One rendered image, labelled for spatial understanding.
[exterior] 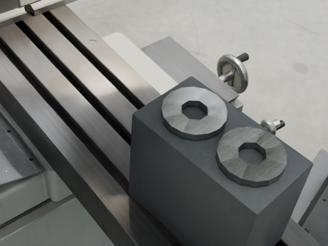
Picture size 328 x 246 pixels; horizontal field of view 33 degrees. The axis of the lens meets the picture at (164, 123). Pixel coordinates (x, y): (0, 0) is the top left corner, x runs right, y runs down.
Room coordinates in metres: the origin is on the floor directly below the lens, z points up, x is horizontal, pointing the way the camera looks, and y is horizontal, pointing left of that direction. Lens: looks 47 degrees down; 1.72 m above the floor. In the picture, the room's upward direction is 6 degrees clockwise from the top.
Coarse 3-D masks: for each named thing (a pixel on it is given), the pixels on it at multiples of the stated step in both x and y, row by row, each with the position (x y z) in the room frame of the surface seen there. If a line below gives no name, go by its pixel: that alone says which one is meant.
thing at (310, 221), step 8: (320, 192) 0.88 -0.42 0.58; (312, 200) 0.85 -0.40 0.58; (320, 200) 0.85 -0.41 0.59; (312, 208) 0.82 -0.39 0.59; (320, 208) 0.82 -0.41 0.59; (304, 216) 0.80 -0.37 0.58; (312, 216) 0.80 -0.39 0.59; (320, 216) 0.80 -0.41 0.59; (304, 224) 0.77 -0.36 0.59; (312, 224) 0.77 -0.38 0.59; (320, 224) 0.78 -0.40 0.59; (312, 232) 0.74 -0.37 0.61; (320, 232) 0.75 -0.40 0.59; (320, 240) 0.72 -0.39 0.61
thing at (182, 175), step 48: (192, 96) 0.55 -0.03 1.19; (144, 144) 0.50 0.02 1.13; (192, 144) 0.48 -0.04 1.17; (240, 144) 0.48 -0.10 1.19; (144, 192) 0.50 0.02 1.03; (192, 192) 0.44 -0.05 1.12; (240, 192) 0.41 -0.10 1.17; (288, 192) 0.43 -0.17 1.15; (192, 240) 0.43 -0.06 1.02; (240, 240) 0.39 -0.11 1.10
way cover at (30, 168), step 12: (0, 120) 0.71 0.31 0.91; (0, 132) 0.68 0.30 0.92; (12, 132) 0.68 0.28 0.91; (0, 144) 0.65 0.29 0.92; (12, 144) 0.65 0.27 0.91; (24, 144) 0.66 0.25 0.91; (0, 156) 0.62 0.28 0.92; (12, 156) 0.62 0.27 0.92; (24, 156) 0.63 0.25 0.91; (0, 168) 0.59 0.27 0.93; (12, 168) 0.59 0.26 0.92; (24, 168) 0.60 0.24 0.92; (36, 168) 0.60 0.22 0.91; (0, 180) 0.56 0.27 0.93; (12, 180) 0.56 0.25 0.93
